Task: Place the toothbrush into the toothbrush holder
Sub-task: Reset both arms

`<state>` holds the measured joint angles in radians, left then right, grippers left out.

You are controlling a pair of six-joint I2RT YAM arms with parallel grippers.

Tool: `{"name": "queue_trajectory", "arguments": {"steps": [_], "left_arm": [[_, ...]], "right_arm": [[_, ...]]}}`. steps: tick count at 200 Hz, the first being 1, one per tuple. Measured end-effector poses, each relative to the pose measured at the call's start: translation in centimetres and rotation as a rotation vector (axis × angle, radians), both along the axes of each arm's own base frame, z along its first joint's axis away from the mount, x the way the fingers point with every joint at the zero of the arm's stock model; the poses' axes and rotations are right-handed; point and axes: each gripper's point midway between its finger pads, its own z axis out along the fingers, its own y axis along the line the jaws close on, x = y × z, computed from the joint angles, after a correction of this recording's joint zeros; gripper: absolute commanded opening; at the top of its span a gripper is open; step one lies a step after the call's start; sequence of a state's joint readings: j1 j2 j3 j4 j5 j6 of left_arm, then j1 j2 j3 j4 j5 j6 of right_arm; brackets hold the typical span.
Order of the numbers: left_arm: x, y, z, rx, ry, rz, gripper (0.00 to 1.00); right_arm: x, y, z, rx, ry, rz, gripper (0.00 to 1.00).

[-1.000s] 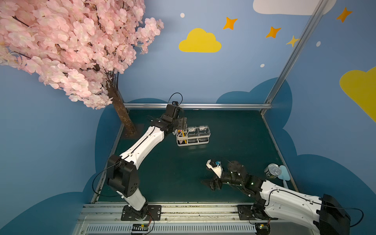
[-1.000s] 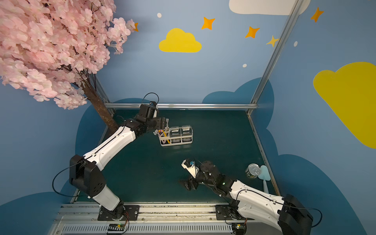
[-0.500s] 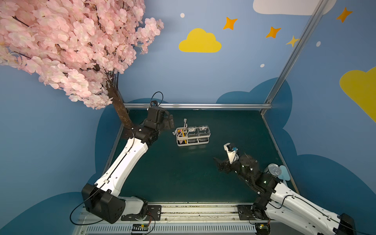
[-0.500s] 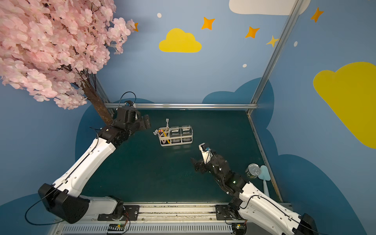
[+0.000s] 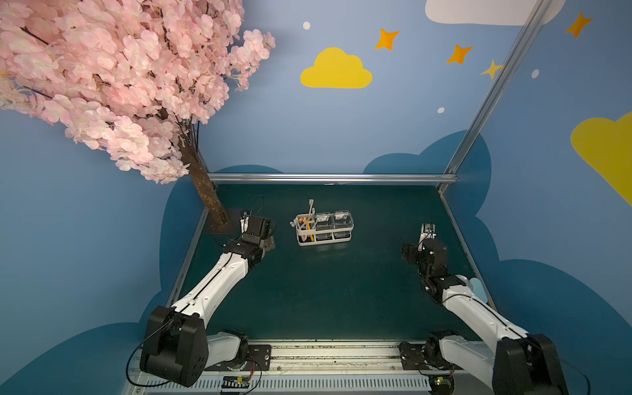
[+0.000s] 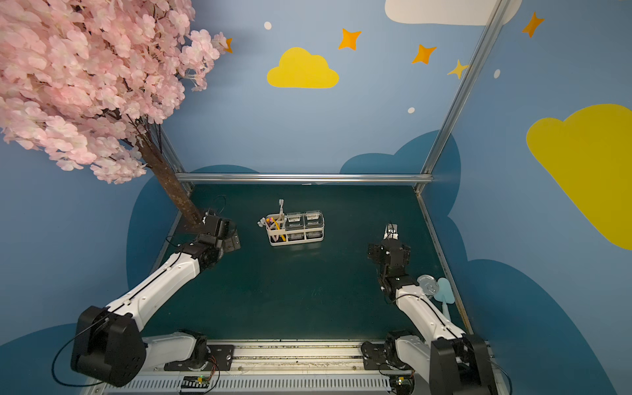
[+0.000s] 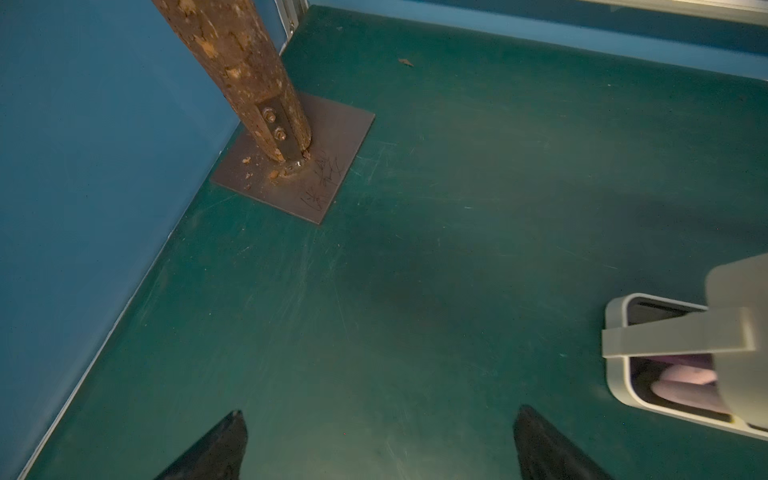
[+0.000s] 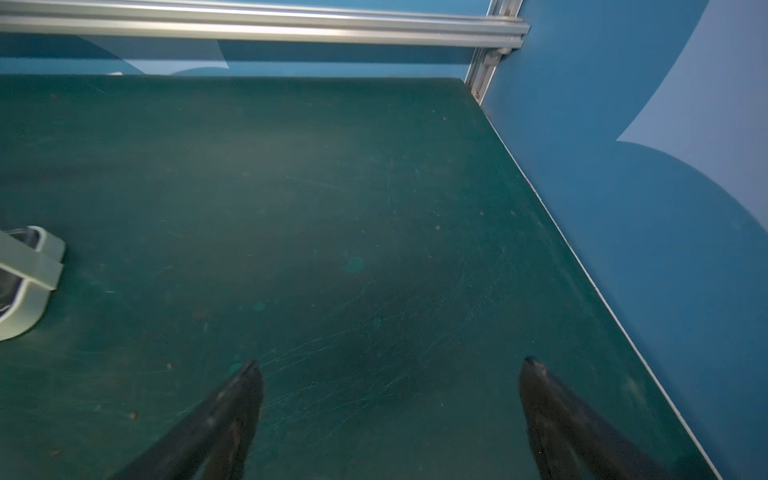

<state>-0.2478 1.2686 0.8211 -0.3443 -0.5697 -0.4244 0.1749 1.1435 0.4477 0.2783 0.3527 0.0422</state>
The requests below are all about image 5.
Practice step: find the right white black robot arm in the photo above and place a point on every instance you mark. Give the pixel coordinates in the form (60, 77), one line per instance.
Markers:
(508, 360)

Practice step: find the light blue brush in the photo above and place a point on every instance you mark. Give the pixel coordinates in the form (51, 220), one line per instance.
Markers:
(478, 289)

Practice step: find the pink cherry blossom tree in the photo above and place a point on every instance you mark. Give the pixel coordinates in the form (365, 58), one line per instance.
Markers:
(135, 79)

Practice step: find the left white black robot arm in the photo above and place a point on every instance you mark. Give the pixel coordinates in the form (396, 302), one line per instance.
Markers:
(176, 347)

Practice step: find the aluminium frame upright post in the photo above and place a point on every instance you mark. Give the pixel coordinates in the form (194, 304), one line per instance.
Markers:
(521, 46)

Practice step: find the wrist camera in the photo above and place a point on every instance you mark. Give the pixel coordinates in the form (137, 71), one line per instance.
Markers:
(244, 221)
(428, 231)

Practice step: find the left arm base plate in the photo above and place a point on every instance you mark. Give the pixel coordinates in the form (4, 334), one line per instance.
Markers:
(252, 356)

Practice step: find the green circuit board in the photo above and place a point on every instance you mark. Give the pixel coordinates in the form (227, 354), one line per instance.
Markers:
(441, 385)
(235, 384)

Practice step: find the white toothbrush holder rack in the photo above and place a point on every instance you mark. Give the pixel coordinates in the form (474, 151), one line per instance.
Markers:
(328, 228)

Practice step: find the left green circuit board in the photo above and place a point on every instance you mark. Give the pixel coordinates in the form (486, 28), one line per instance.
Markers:
(235, 384)

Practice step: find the right green circuit board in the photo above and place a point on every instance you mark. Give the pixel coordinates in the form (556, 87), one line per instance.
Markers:
(441, 385)

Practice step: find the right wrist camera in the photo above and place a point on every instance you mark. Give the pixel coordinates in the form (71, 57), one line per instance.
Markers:
(428, 231)

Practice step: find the aluminium frame back bar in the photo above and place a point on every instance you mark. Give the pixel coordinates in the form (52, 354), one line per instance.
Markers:
(252, 178)

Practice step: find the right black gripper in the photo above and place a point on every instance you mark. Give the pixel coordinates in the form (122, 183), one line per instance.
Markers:
(434, 248)

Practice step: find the aluminium rail front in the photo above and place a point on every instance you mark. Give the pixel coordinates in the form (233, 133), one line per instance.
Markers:
(319, 367)

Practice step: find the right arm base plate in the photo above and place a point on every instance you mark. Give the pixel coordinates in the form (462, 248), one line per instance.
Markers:
(421, 356)

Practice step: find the tree base plate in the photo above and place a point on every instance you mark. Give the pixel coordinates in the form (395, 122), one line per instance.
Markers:
(232, 227)

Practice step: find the yellow toothbrush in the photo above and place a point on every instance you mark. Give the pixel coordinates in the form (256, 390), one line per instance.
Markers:
(306, 225)

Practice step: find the grey white toothbrush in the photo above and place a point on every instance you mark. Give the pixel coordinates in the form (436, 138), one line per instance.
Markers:
(311, 211)

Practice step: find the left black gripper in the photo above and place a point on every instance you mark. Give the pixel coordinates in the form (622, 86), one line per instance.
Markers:
(257, 227)

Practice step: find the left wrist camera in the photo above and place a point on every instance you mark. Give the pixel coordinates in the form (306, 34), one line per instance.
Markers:
(244, 221)

